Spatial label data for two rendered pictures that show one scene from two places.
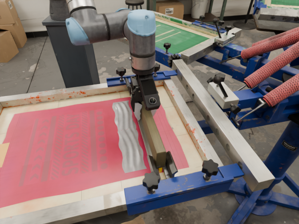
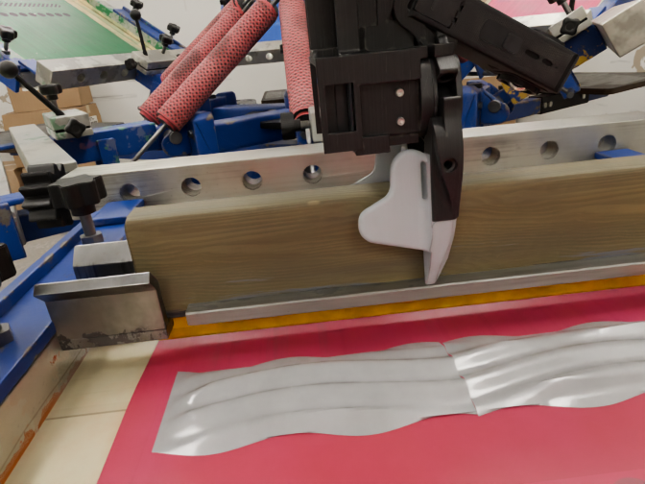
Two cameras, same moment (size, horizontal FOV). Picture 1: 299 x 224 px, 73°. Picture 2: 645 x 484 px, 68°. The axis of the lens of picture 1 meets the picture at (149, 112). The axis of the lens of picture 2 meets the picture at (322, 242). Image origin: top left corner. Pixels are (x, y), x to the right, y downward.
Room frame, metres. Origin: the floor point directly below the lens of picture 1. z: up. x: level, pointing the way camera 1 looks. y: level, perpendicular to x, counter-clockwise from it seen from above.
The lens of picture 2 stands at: (0.56, 0.34, 1.15)
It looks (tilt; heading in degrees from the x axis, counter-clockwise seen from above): 23 degrees down; 282
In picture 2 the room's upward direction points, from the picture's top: 5 degrees counter-clockwise
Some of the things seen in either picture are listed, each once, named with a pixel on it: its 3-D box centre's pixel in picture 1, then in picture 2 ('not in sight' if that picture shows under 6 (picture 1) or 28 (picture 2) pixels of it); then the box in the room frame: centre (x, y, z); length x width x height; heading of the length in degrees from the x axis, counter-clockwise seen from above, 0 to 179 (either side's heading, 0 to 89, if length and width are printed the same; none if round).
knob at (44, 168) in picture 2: (175, 62); (62, 195); (0.95, -0.14, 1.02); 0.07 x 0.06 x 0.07; 104
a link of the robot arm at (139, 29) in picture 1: (141, 33); not in sight; (0.57, 0.02, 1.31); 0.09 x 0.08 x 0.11; 26
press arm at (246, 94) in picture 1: (232, 101); not in sight; (0.63, -0.33, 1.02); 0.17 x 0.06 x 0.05; 104
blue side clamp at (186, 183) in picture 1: (178, 189); not in sight; (0.29, -0.08, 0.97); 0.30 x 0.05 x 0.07; 104
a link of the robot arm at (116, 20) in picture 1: (123, 24); not in sight; (0.65, 0.08, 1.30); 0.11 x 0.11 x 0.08; 26
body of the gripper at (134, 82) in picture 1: (143, 81); (382, 46); (0.57, 0.02, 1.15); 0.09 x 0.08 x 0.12; 14
